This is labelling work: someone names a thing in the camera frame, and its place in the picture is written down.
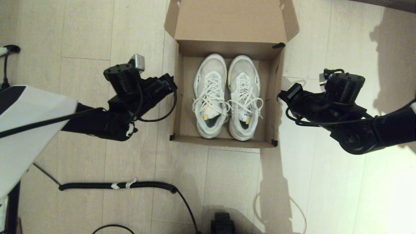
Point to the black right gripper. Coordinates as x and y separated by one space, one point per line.
305 102

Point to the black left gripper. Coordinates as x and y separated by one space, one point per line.
152 92

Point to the white lace-up sneaker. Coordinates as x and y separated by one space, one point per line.
243 71
209 73

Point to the brown cardboard shoe box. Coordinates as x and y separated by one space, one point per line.
224 22

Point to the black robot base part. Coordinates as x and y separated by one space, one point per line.
222 224

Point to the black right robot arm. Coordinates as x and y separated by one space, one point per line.
367 130

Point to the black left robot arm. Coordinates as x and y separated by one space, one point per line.
32 113

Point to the dark wooden furniture edge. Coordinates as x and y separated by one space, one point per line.
399 5

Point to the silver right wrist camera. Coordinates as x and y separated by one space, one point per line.
322 79

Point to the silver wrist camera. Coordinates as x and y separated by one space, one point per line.
322 79
138 61

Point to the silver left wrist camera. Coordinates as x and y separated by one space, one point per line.
138 61

